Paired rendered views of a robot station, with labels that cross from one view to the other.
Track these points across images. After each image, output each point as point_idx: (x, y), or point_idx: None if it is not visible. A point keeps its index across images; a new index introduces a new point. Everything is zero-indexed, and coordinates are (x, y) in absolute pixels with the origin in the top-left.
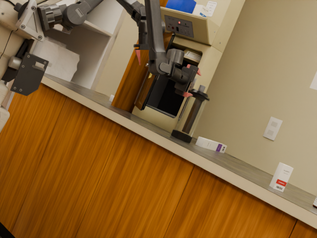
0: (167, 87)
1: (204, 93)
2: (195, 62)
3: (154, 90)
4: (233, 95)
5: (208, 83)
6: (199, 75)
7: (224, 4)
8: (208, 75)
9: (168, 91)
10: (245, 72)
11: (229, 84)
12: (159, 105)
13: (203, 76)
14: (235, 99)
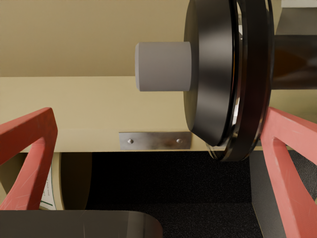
0: (183, 199)
1: (200, 6)
2: (82, 154)
3: (212, 237)
4: (131, 28)
5: (123, 80)
6: (55, 128)
7: None
8: (90, 91)
9: (194, 189)
10: (67, 24)
11: (111, 51)
12: (239, 198)
13: (96, 107)
14: (139, 17)
